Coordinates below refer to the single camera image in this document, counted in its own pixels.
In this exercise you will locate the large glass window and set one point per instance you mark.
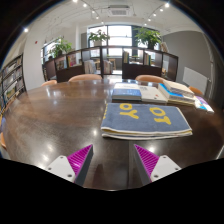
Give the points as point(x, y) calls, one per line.
point(120, 33)

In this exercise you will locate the white wall radiator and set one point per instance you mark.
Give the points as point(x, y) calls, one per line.
point(195, 80)

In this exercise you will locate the orange chairs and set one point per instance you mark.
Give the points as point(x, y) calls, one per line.
point(85, 77)

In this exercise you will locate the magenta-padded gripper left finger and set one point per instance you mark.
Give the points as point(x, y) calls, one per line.
point(61, 166)

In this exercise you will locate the light blue book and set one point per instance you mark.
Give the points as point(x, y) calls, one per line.
point(170, 95)

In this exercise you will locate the dark open divider shelf unit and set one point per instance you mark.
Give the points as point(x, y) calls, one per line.
point(70, 73)

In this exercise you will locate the green potted plant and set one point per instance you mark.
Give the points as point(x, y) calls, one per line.
point(148, 36)
point(60, 46)
point(98, 36)

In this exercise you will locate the ceiling spot lights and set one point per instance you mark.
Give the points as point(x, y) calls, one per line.
point(26, 30)

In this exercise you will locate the purple and white booklet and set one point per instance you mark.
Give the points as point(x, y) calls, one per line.
point(202, 99)

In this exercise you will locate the grey towel with yellow letters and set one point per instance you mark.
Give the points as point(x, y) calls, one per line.
point(143, 123)

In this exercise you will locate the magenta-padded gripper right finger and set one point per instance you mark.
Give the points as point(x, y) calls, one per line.
point(165, 166)

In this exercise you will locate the grey white book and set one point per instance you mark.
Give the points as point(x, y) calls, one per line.
point(178, 87)

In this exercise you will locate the white and blue booklet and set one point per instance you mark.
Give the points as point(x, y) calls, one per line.
point(201, 106)

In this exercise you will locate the wall bookshelf unit with books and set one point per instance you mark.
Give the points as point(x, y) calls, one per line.
point(11, 81)

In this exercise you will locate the white ceiling air conditioner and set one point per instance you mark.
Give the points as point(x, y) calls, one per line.
point(119, 10)

